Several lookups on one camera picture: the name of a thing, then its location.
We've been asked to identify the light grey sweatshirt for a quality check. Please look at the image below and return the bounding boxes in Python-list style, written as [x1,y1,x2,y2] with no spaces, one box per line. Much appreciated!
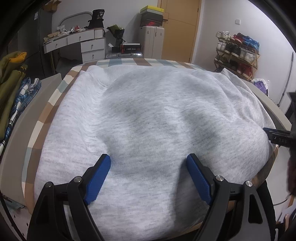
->
[33,64,277,241]

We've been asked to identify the purple bag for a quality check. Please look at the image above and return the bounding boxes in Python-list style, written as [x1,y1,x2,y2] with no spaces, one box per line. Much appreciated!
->
[252,78,269,96]

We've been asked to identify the checkered bed sheet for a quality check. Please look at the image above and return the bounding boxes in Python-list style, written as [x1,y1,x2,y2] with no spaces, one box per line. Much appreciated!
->
[21,58,280,232]

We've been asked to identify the wooden shoe rack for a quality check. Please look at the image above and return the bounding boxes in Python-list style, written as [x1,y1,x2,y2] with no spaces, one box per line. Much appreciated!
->
[214,31,260,82]

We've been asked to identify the blue plaid shirt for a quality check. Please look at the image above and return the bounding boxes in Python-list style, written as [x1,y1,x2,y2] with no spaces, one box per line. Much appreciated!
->
[1,77,42,154]

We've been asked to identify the wooden door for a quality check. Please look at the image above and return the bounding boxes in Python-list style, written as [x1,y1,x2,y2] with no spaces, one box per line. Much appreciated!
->
[158,0,202,63]

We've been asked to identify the olive green hoodie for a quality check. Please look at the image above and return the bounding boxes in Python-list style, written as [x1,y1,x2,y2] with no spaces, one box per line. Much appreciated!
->
[0,51,28,141]

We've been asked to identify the white tall cabinet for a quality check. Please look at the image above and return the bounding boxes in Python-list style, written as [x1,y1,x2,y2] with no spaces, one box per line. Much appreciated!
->
[138,26,165,59]

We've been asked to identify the silver suitcase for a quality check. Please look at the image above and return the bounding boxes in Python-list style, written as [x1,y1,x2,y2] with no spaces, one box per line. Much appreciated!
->
[105,53,144,59]

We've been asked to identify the white drawer desk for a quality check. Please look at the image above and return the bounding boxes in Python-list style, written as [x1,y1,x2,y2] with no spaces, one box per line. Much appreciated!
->
[43,27,107,63]

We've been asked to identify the stacked shoeboxes on cabinet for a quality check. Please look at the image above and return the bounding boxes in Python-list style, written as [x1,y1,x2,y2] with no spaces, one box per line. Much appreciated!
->
[140,5,164,27]

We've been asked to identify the black red shoebox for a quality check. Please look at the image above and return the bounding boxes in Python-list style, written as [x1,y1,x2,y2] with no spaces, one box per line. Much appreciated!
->
[120,43,142,54]

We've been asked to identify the dark plant bouquet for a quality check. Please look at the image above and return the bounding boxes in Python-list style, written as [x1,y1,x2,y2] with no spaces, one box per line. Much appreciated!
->
[107,25,125,47]

